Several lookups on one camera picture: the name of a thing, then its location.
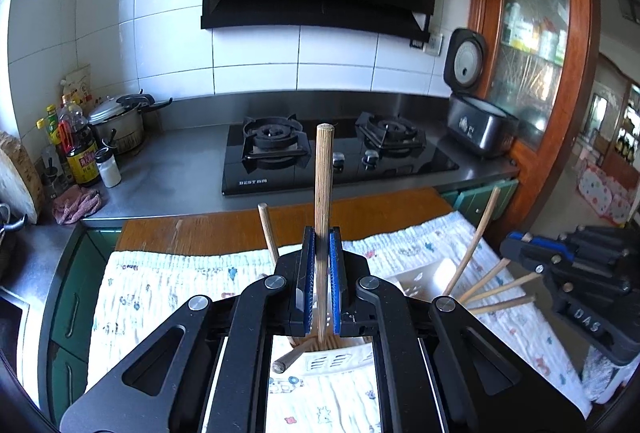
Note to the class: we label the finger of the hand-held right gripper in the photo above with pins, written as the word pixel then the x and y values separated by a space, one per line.
pixel 530 257
pixel 550 243

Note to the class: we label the black gas stove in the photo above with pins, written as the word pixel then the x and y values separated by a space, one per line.
pixel 380 170

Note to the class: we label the beige seasoning packet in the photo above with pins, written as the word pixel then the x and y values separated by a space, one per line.
pixel 80 83

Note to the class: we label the pink cloth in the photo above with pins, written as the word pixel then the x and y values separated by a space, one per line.
pixel 75 205

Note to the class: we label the white plastic utensil holder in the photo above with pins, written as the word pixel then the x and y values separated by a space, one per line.
pixel 360 355

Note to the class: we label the dark soy sauce bottle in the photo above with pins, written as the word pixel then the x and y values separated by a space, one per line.
pixel 82 158

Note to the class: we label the black rice cooker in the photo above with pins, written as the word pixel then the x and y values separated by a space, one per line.
pixel 475 128

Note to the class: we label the dotted play fence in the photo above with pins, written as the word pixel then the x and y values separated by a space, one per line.
pixel 600 193

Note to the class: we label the round wooden cutting board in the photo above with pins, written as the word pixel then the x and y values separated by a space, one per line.
pixel 17 178

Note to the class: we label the white printed blanket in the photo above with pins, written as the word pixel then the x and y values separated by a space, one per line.
pixel 165 293

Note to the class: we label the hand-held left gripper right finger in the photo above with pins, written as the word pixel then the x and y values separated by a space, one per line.
pixel 335 283

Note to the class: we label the yellow-capped seasoning bottle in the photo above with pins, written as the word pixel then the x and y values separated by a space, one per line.
pixel 42 138

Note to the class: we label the green bottle with yellow cap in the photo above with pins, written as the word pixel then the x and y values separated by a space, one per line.
pixel 52 128

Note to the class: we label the green base cabinet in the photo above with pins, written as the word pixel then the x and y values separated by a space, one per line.
pixel 480 199
pixel 75 313

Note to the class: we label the long wooden chopstick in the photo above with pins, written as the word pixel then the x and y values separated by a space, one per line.
pixel 267 230
pixel 290 357
pixel 505 287
pixel 505 304
pixel 475 238
pixel 487 277
pixel 324 173

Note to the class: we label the white shaker with black cap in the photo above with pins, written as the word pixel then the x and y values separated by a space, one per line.
pixel 109 170

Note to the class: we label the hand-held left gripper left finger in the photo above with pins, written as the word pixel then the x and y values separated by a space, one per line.
pixel 309 283

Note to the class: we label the steel pressure cooker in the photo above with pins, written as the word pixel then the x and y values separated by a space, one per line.
pixel 120 128

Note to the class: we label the white wall socket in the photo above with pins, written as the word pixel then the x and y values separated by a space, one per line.
pixel 433 44

